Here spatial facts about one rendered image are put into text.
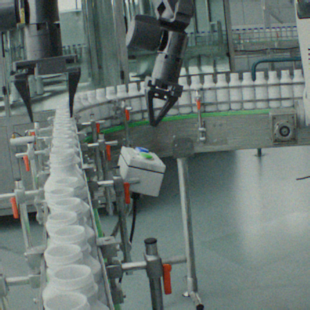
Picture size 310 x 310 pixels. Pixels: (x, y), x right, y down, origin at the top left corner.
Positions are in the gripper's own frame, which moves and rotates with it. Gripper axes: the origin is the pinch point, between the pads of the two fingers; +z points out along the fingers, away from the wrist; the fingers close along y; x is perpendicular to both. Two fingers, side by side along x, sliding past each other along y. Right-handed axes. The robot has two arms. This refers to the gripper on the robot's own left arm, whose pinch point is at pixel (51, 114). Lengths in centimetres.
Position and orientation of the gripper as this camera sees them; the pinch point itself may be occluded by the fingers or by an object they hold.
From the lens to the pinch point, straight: 89.4
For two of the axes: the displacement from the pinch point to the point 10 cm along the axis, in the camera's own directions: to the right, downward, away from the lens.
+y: 9.8, -1.2, 1.4
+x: -1.6, -2.0, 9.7
